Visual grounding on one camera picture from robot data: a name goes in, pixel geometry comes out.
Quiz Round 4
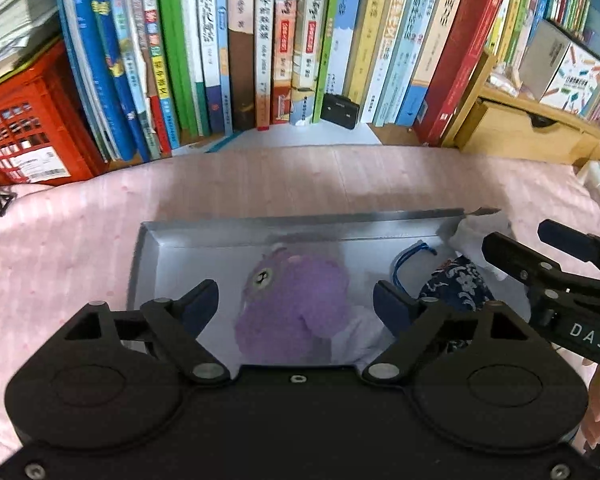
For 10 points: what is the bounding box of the row of tall upright books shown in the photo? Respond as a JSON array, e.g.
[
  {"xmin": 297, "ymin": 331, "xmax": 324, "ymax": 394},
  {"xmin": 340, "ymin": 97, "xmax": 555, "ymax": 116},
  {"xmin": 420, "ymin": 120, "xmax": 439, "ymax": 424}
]
[{"xmin": 52, "ymin": 0, "xmax": 516, "ymax": 161}]

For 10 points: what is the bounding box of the blue patterned drawstring pouch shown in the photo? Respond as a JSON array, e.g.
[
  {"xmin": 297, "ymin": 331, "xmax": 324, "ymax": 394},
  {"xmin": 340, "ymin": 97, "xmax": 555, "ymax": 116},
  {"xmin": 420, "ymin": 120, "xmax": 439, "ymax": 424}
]
[{"xmin": 391, "ymin": 241, "xmax": 497, "ymax": 356}]

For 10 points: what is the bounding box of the grey shallow tray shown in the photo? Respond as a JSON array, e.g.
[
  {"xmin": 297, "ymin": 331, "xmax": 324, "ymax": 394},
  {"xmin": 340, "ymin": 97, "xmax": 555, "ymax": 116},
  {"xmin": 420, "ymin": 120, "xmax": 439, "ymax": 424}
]
[{"xmin": 126, "ymin": 207, "xmax": 503, "ymax": 367}]

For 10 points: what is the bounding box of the purple plush toy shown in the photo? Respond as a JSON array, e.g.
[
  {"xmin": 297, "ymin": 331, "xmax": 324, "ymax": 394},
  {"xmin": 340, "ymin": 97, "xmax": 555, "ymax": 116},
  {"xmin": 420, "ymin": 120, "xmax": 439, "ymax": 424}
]
[{"xmin": 235, "ymin": 242, "xmax": 353, "ymax": 366}]

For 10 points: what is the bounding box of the person's right hand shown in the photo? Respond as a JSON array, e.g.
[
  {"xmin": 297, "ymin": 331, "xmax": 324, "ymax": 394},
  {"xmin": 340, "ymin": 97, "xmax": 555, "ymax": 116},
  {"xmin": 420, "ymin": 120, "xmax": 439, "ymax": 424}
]
[{"xmin": 580, "ymin": 365, "xmax": 600, "ymax": 453}]

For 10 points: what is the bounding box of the stack of lying books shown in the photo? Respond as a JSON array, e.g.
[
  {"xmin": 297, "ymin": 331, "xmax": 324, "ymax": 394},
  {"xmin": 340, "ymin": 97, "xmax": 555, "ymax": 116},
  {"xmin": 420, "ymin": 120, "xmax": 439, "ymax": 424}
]
[{"xmin": 0, "ymin": 0, "xmax": 63, "ymax": 93}]

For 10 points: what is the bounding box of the pink white cloth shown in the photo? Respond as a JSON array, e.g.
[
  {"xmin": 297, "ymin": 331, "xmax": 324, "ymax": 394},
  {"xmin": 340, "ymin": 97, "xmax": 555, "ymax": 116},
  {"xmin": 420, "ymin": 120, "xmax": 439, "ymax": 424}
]
[{"xmin": 437, "ymin": 211, "xmax": 531, "ymax": 321}]

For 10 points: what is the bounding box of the white pencil print box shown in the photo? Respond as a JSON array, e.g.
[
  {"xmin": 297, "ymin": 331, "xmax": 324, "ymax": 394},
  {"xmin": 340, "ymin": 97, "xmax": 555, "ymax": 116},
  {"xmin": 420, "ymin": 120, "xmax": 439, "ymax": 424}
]
[{"xmin": 520, "ymin": 20, "xmax": 600, "ymax": 113}]

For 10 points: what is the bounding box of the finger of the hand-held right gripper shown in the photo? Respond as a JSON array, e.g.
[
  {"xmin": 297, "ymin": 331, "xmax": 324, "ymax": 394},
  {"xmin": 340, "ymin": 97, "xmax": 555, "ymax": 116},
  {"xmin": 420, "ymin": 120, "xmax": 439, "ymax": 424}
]
[
  {"xmin": 482, "ymin": 231, "xmax": 581, "ymax": 311},
  {"xmin": 537, "ymin": 219, "xmax": 600, "ymax": 281}
]

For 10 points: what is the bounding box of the pink tablecloth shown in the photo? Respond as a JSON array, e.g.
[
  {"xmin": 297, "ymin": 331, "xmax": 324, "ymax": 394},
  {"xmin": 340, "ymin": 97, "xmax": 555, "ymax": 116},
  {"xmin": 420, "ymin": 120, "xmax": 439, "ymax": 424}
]
[{"xmin": 0, "ymin": 145, "xmax": 600, "ymax": 466}]

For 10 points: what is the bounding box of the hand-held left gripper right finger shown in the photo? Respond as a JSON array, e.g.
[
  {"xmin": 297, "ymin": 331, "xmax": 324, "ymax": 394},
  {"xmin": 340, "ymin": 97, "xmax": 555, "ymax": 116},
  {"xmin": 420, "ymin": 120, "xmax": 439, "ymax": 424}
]
[{"xmin": 361, "ymin": 280, "xmax": 531, "ymax": 384}]

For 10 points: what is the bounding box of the wooden drawer organizer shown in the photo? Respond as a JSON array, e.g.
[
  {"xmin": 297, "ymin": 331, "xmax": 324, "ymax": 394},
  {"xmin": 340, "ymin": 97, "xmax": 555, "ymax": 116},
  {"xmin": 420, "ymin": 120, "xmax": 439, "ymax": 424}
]
[{"xmin": 452, "ymin": 52, "xmax": 600, "ymax": 166}]

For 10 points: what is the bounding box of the red plastic crate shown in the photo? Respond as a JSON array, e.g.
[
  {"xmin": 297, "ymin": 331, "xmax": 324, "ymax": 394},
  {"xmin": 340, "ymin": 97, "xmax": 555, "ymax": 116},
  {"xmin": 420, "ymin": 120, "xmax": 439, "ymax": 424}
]
[{"xmin": 0, "ymin": 40, "xmax": 108, "ymax": 186}]

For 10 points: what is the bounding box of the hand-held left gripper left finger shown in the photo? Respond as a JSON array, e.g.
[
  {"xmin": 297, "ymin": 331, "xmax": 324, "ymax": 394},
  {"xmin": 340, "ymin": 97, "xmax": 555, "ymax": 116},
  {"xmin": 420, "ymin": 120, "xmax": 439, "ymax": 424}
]
[{"xmin": 62, "ymin": 278, "xmax": 231, "ymax": 386}]

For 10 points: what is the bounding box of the small black box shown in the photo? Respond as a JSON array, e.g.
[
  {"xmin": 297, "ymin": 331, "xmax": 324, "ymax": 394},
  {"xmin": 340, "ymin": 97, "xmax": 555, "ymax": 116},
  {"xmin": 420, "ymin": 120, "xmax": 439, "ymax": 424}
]
[{"xmin": 320, "ymin": 92, "xmax": 361, "ymax": 131}]

